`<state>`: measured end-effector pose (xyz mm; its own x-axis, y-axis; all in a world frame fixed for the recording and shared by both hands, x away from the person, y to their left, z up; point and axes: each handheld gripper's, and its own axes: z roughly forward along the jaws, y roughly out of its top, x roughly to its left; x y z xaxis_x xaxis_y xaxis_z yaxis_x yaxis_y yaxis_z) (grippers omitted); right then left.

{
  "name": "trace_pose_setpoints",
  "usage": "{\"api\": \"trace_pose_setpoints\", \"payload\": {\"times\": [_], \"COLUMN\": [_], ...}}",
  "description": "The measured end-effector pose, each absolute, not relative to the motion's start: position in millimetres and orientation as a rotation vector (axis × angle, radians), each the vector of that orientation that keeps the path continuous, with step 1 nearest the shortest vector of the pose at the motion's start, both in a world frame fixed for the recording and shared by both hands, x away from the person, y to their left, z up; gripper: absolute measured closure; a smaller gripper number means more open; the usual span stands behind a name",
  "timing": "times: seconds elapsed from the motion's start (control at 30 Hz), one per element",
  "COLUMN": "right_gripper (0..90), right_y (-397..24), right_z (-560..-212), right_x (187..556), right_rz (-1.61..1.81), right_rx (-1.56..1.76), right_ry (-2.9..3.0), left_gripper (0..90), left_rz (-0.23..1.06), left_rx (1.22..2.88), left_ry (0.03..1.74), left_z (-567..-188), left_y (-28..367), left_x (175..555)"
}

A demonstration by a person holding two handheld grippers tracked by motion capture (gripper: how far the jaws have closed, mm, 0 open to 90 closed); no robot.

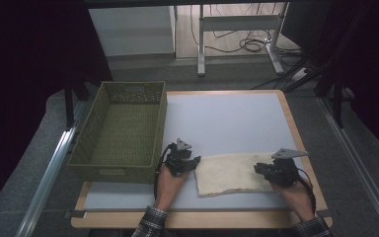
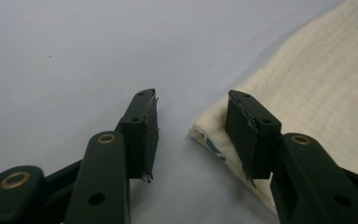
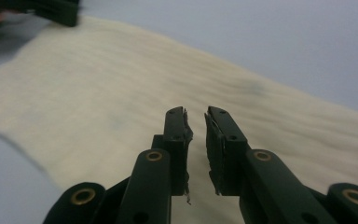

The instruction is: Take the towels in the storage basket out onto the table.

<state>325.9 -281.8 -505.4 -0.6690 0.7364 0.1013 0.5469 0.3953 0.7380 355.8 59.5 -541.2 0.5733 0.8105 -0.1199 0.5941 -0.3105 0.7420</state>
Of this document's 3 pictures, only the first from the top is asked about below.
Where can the black metal stand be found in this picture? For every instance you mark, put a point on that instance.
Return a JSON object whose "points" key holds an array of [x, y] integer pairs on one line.
{"points": [[337, 95], [69, 102]]}

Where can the white power strip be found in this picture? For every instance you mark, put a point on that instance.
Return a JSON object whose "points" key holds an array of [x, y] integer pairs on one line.
{"points": [[300, 74]]}

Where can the person's right hand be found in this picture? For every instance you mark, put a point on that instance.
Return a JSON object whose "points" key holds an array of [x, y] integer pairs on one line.
{"points": [[297, 197]]}

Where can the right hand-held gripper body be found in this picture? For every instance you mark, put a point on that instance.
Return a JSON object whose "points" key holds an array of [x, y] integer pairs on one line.
{"points": [[283, 171]]}

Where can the white metal desk frame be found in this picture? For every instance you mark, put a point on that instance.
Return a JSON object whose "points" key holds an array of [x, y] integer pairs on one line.
{"points": [[240, 23]]}

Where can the white cabinet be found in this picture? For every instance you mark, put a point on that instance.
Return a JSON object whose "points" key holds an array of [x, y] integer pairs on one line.
{"points": [[131, 31]]}

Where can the dark curtain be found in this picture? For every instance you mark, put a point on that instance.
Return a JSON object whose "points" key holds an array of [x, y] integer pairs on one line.
{"points": [[371, 65], [29, 65]]}

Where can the person's left hand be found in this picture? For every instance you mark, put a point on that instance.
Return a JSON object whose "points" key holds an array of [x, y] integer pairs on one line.
{"points": [[167, 187]]}

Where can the cream knitted cloth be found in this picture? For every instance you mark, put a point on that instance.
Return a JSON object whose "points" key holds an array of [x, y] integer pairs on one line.
{"points": [[232, 174]]}

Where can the green plastic basket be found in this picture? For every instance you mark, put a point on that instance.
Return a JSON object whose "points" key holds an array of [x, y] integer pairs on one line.
{"points": [[125, 138]]}

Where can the aluminium rail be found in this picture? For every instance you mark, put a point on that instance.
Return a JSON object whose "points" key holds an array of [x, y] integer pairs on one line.
{"points": [[358, 168], [47, 181]]}

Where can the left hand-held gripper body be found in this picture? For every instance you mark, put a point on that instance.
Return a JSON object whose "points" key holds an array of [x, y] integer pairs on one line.
{"points": [[177, 161]]}

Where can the white table mat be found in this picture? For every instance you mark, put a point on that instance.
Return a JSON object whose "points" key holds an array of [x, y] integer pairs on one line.
{"points": [[230, 121]]}

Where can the grey tape strip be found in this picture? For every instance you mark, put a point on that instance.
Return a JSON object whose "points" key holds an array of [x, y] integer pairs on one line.
{"points": [[324, 213], [75, 214]]}

